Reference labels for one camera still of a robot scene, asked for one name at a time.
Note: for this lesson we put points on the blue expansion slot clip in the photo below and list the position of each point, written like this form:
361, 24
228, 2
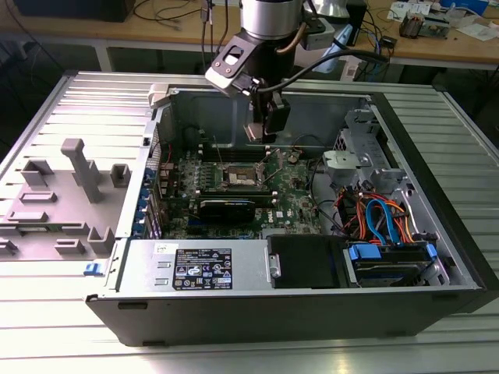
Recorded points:
143, 193
138, 226
148, 177

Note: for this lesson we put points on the wooden desk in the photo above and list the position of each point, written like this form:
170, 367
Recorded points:
78, 29
429, 50

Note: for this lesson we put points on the white paper sheet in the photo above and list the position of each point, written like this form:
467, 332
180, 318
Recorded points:
477, 32

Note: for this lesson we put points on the grey parts rack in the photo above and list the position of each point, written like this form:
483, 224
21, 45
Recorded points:
58, 210

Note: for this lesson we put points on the blue plastic latch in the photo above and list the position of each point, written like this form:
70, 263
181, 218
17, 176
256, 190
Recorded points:
93, 269

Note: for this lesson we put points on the hard disk blue carrier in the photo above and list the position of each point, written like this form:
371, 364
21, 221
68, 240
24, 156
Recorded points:
386, 269

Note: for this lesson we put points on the silver power supply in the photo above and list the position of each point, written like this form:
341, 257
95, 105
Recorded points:
148, 265

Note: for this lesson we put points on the CPU socket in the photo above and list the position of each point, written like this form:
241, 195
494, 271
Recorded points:
239, 175

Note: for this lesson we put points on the small black box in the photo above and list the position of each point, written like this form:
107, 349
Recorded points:
388, 41

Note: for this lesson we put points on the white printed cards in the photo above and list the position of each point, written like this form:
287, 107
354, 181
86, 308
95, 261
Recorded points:
409, 8

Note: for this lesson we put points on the copper coil block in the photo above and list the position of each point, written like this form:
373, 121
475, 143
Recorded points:
412, 27

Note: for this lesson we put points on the black tower box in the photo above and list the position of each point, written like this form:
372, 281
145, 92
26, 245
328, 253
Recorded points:
356, 19

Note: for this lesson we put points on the black graphics card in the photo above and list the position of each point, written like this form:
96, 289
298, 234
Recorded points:
226, 212

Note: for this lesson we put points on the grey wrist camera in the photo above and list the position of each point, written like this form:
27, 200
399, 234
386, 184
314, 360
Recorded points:
319, 39

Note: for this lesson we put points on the silver CPU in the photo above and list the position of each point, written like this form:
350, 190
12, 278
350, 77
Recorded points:
255, 131

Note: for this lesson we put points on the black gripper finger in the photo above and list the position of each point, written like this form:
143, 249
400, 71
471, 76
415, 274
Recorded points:
278, 117
258, 111

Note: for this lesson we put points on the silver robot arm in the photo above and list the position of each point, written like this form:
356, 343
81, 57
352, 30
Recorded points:
269, 19

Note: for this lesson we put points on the wide black box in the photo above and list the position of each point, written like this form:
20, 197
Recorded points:
78, 9

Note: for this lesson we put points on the metal drive cage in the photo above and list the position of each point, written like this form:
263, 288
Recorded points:
360, 128

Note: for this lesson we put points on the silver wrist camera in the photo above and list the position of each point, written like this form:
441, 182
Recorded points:
222, 80

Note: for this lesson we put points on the silver coin cell battery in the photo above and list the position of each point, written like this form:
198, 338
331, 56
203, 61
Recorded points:
293, 158

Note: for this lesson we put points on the black PC case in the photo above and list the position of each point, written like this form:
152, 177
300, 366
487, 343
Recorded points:
273, 319

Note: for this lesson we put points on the green motherboard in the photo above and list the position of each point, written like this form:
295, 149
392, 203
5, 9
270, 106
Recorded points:
288, 187

